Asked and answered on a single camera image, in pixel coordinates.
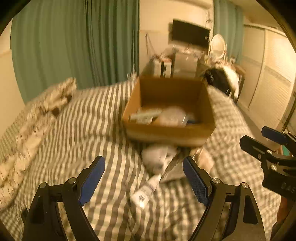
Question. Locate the white suitcase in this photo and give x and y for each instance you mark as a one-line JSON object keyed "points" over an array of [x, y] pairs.
{"points": [[161, 67]]}

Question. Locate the black jacket on chair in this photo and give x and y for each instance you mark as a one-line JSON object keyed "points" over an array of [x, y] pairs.
{"points": [[217, 78]]}

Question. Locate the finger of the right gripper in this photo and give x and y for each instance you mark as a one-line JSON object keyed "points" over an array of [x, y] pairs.
{"points": [[274, 135], [256, 149]]}

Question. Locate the green white box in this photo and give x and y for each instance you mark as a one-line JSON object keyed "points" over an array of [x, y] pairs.
{"points": [[145, 116]]}

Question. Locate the black wall television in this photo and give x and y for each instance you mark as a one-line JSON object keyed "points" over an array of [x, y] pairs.
{"points": [[190, 33]]}

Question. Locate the white oval mirror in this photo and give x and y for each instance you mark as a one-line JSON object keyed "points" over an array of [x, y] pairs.
{"points": [[217, 47]]}

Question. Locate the white louvred wardrobe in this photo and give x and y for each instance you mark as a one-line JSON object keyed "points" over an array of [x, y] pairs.
{"points": [[269, 61]]}

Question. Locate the white tube with label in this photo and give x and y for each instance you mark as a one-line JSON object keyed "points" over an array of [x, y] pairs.
{"points": [[142, 196]]}

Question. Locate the white quilted garment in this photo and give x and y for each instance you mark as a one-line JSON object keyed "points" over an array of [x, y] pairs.
{"points": [[232, 77]]}

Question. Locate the green curtain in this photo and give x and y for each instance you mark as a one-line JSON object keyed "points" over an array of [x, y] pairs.
{"points": [[228, 22], [96, 42]]}

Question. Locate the silver mini fridge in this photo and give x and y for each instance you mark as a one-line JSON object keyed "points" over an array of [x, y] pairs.
{"points": [[185, 65]]}

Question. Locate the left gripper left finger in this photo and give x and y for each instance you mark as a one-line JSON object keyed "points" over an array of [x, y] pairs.
{"points": [[43, 221]]}

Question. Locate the floral patterned pillow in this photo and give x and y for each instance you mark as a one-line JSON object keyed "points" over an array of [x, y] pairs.
{"points": [[20, 142]]}

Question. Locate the green curtain left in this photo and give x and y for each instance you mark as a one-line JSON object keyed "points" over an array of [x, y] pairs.
{"points": [[96, 42]]}

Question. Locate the grey checked duvet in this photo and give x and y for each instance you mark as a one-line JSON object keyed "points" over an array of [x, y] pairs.
{"points": [[90, 126]]}

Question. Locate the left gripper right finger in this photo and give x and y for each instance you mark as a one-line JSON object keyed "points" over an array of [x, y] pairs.
{"points": [[244, 221]]}

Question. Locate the silver foil packet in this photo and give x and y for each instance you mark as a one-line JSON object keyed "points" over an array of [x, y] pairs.
{"points": [[174, 171]]}

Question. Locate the brown cardboard box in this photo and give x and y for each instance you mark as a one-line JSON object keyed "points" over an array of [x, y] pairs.
{"points": [[187, 93]]}

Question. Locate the clear round plastic container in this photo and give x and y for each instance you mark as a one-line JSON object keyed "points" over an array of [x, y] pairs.
{"points": [[171, 116]]}

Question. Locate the green curtain right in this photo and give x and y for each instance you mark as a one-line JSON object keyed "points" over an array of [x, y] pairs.
{"points": [[228, 22]]}

